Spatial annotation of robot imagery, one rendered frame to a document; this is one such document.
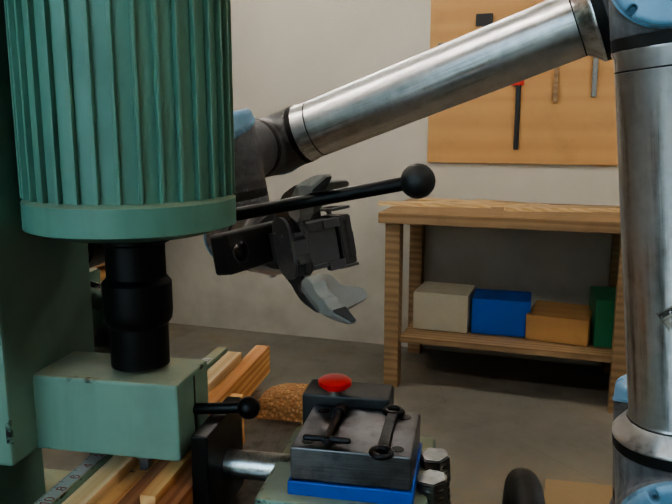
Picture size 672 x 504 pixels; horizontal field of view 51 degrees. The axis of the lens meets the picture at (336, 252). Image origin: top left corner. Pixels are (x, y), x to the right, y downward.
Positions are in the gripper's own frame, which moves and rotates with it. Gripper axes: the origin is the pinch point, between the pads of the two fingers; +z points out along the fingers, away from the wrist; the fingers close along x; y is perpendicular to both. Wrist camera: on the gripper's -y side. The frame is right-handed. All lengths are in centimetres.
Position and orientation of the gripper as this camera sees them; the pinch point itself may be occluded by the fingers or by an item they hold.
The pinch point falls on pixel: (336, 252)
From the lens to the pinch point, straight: 69.7
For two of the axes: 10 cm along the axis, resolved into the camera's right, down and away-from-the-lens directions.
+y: 8.7, -2.1, 4.5
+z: 4.7, 0.5, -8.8
